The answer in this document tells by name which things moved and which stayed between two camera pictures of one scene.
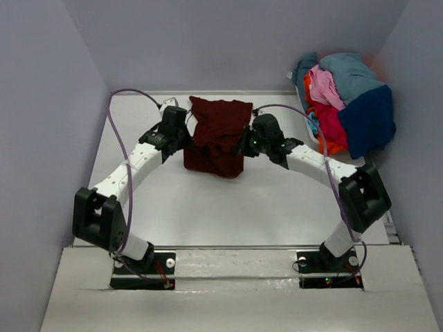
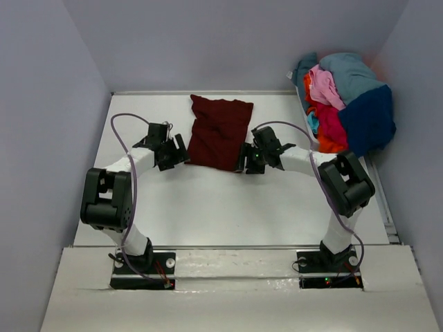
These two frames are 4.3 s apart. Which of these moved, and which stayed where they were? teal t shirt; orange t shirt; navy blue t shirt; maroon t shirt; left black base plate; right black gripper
Moved: right black gripper; maroon t shirt
Stayed: orange t shirt; left black base plate; teal t shirt; navy blue t shirt
